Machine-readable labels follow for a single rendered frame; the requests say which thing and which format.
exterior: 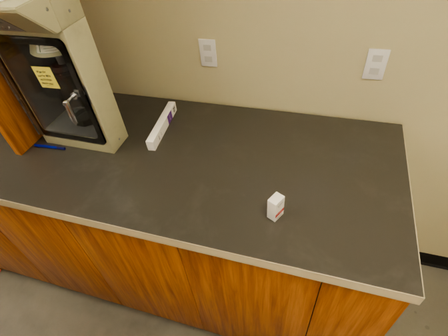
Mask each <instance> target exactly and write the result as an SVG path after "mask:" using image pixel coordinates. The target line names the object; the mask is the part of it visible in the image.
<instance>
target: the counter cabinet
mask: <svg viewBox="0 0 448 336"><path fill-rule="evenodd" d="M2 269H5V270H8V271H12V272H14V273H18V274H21V275H25V276H28V277H32V278H34V279H38V280H41V281H44V282H48V283H52V284H54V285H58V286H61V287H64V288H67V289H71V290H74V291H78V292H80V293H84V294H87V295H91V296H94V297H98V298H100V299H104V300H107V301H110V302H114V303H117V304H120V305H124V306H126V307H130V308H133V309H137V310H140V311H144V312H146V313H150V314H153V315H156V316H160V317H163V318H166V319H170V320H173V321H176V322H179V323H183V324H186V325H190V326H192V327H196V328H199V329H203V330H206V331H210V332H212V333H216V334H219V335H222V336H385V334H386V333H387V332H388V330H390V328H391V327H392V326H393V324H394V323H395V322H396V320H398V318H399V317H400V316H401V314H402V313H403V312H404V310H406V308H407V307H408V306H409V304H410V303H407V302H404V301H399V300H396V299H390V298H387V297H382V296H379V295H374V294H370V293H366V292H362V291H357V290H354V289H348V288H345V287H340V286H337V285H332V284H328V283H324V282H320V281H315V280H312V279H307V278H303V277H298V276H295V275H290V274H286V273H282V272H278V271H273V270H270V269H265V268H262V267H256V266H253V265H248V264H244V263H240V262H236V261H232V260H228V259H223V258H220V257H214V256H211V255H206V254H203V253H198V252H194V251H190V250H186V249H181V248H178V247H173V246H169V245H164V244H161V243H156V242H152V241H148V240H144V239H139V238H136V237H131V236H128V235H122V234H119V233H114V232H111V231H106V230H102V229H98V228H94V227H89V226H86V225H80V224H77V223H72V222H69V221H64V220H60V219H56V218H52V217H47V216H44V215H39V214H36V213H30V212H27V211H22V210H18V209H14V208H10V207H6V206H2V205H0V270H2Z"/></svg>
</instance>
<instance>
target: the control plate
mask: <svg viewBox="0 0 448 336"><path fill-rule="evenodd" d="M1 26H3V27H4V28H3V29H2V28H1ZM8 27H11V28H10V29H8ZM0 30H4V31H24V30H22V29H20V28H18V27H16V26H14V25H12V24H10V23H8V22H6V21H4V20H2V19H0Z"/></svg>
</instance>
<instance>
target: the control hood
mask: <svg viewBox="0 0 448 336"><path fill-rule="evenodd" d="M0 19H2V20H4V21H6V22H8V23H10V24H12V25H14V26H16V27H18V28H20V29H22V30H24V31H16V32H27V33H49V34H58V33H59V32H61V28H60V25H59V23H58V20H57V18H56V16H55V13H54V11H53V8H52V6H51V4H50V2H49V0H4V1H2V2H0Z"/></svg>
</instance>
